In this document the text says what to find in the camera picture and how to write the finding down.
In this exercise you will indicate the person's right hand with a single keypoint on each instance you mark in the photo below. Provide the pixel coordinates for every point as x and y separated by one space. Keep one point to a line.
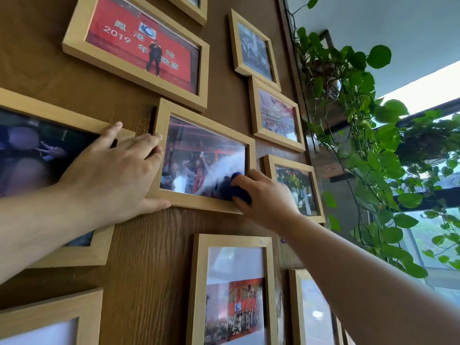
269 201

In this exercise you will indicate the person's left hand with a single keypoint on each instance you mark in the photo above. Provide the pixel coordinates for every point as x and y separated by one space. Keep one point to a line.
107 176

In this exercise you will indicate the person's left little finger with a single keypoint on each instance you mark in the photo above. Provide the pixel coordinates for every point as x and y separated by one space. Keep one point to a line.
109 134

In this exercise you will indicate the person's left thumb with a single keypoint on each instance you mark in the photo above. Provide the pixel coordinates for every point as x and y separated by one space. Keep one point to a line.
156 204

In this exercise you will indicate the person's right fingers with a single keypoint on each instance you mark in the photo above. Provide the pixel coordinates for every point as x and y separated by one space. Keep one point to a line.
251 177

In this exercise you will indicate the person's left middle finger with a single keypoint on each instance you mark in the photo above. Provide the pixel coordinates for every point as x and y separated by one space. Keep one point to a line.
156 154

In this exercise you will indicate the dark blue cleaning cloth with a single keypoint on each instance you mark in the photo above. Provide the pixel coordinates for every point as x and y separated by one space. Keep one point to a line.
226 191

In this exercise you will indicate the wooden frame crowd selfie photo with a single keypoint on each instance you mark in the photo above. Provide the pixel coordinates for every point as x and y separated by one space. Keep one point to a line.
201 150

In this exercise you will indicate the person's right forearm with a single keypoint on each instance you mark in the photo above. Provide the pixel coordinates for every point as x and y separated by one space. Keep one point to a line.
359 291

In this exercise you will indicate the person's left forearm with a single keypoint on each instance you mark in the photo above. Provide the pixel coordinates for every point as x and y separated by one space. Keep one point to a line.
28 229

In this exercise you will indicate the white plant pot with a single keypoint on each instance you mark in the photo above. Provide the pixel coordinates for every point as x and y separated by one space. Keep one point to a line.
335 86

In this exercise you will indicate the green pothos vine plant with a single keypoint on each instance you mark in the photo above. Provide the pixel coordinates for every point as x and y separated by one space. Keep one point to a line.
370 140

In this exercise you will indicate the green hanging plant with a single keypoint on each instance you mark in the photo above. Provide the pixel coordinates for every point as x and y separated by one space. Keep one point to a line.
431 140

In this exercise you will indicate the wooden frame garden photo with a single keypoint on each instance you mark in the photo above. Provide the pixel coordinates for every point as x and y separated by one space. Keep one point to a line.
300 185

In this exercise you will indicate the wooden frame red hall photo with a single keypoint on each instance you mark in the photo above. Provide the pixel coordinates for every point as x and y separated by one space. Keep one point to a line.
277 115

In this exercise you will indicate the large wooden frame dark photo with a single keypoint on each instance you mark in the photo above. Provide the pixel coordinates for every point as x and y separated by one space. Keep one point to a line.
28 150

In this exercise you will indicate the wooden frame red stage photo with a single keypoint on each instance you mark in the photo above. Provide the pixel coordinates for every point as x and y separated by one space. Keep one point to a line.
136 43

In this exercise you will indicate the tall wooden frame audience photo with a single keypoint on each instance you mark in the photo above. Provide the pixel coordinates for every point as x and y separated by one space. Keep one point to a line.
233 301

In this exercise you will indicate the small wooden frame group photo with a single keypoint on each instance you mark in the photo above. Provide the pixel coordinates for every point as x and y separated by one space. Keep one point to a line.
253 50

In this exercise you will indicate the wooden frame glare-covered photo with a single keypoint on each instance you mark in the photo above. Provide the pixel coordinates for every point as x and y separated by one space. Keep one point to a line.
311 312

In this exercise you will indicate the wooden picture frame cropped photo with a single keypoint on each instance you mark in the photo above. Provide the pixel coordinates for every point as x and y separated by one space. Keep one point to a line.
196 12

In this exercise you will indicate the wooden frame pale photo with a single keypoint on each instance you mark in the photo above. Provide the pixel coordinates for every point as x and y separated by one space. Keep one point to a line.
43 312

